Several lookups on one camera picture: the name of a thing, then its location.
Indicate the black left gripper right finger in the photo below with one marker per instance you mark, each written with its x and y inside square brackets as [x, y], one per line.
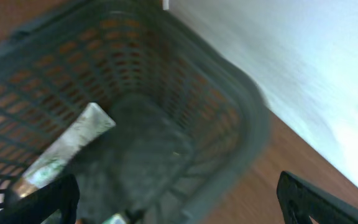
[302, 202]

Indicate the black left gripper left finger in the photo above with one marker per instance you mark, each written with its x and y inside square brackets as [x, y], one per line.
[62, 194]

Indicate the grey plastic basket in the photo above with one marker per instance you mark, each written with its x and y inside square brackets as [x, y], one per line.
[188, 122]

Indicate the teal pocket tissue pack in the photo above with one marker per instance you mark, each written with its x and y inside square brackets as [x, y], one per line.
[116, 219]

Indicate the white green cream tube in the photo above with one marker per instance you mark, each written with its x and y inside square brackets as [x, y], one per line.
[90, 124]

